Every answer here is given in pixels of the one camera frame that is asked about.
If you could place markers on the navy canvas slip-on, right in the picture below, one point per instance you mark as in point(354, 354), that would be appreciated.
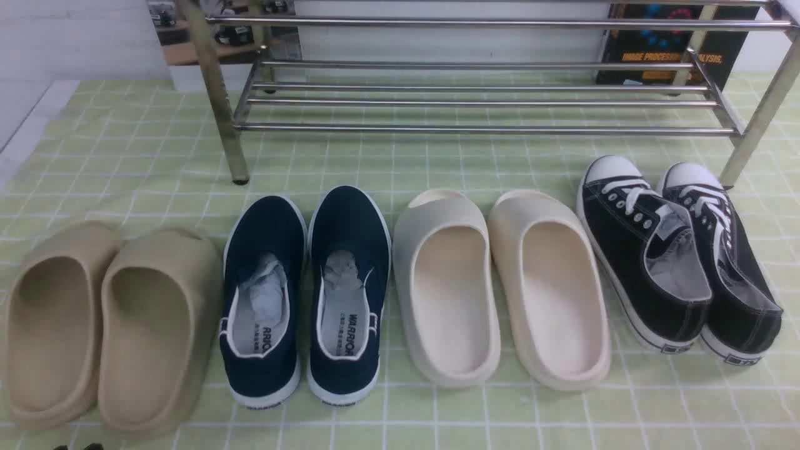
point(350, 260)

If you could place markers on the navy canvas slip-on, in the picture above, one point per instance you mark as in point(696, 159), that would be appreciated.
point(350, 260)
point(263, 263)

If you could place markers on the tan foam slide, outer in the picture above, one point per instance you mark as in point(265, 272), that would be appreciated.
point(54, 325)

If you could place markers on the navy canvas slip-on, left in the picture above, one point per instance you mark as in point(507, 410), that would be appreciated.
point(263, 263)

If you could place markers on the green checkered table cloth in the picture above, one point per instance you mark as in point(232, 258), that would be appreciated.
point(141, 154)

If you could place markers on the tan foam slide, inner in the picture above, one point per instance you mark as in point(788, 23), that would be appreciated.
point(161, 297)

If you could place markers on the black canvas sneaker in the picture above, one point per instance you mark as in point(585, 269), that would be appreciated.
point(744, 318)
point(648, 247)

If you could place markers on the silver metal shoe rack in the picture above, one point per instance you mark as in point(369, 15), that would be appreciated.
point(693, 87)

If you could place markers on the black poster box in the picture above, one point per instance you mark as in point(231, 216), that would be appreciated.
point(718, 52)

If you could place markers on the cream foam slide, right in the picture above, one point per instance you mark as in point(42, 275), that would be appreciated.
point(553, 290)

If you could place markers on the cream foam slide, left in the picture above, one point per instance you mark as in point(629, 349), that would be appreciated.
point(441, 260)

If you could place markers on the tan foam slide, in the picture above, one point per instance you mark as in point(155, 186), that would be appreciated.
point(54, 325)
point(161, 297)

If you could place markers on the cream foam slide, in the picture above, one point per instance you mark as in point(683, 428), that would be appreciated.
point(553, 290)
point(441, 260)

